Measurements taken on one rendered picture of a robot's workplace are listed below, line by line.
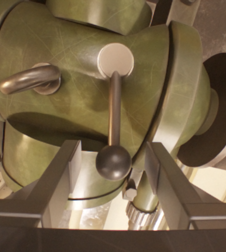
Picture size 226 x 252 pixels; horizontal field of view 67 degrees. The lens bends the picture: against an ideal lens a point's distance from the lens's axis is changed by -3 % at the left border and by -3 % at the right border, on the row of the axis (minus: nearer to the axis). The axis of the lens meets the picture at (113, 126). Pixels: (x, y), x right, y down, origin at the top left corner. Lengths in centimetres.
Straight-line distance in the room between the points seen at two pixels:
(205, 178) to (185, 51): 89
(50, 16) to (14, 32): 4
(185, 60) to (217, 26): 36
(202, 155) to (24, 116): 24
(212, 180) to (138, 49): 92
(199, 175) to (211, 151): 74
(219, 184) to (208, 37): 77
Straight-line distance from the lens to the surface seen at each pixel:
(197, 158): 29
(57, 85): 17
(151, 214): 36
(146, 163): 16
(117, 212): 103
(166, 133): 17
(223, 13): 55
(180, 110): 16
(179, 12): 25
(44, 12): 22
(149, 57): 18
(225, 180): 108
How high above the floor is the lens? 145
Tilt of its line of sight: 73 degrees down
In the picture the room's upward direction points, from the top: 179 degrees clockwise
